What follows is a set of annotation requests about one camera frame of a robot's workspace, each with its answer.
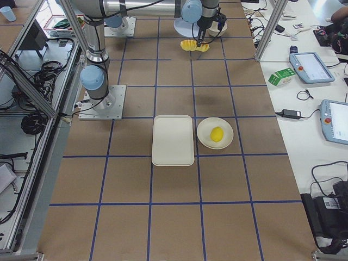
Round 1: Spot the blue plate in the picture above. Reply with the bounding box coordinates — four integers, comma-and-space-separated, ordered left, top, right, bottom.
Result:
173, 18, 199, 38

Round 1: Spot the black power adapter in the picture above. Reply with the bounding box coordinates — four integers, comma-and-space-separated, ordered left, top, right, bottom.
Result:
281, 109, 302, 120

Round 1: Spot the white rectangular tray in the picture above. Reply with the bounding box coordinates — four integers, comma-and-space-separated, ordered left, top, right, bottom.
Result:
152, 115, 195, 166

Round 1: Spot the black phone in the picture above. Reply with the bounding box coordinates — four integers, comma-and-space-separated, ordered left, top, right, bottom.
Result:
275, 24, 285, 33

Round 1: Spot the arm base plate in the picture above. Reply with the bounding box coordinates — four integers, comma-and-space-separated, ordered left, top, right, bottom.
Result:
104, 17, 136, 38
78, 85, 126, 120

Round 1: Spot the cream bowl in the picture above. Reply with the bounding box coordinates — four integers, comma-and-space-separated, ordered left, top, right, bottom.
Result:
207, 21, 228, 37

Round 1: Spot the yellow lemon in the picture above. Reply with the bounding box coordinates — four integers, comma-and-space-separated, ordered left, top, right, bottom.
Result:
210, 127, 224, 142

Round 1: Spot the aluminium frame post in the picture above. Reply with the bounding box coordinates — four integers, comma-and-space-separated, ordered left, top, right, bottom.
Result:
255, 0, 287, 61

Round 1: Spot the cream round plate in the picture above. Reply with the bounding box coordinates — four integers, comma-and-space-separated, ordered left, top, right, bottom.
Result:
197, 117, 234, 150

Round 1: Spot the green white carton box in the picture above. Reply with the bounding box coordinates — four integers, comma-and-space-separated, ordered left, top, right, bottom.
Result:
268, 67, 296, 86

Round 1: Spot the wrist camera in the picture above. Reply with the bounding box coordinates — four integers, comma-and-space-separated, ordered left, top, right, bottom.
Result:
215, 11, 227, 32

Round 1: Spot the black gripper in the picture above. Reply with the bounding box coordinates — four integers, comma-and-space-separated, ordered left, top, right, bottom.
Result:
197, 0, 219, 46

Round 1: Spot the blue teach pendant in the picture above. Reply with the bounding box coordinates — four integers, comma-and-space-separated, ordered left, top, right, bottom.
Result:
320, 100, 347, 145
289, 52, 335, 84

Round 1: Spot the near blue teach pendant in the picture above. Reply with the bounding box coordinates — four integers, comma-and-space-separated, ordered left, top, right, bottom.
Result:
320, 100, 347, 145

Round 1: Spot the far blue teach pendant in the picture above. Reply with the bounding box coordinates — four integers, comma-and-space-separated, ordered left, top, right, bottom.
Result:
289, 52, 335, 84

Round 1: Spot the light blue cup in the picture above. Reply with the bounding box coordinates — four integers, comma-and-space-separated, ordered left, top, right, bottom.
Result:
0, 6, 16, 22

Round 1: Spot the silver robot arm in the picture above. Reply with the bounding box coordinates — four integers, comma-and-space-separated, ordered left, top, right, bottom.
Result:
74, 1, 226, 120
104, 16, 128, 28

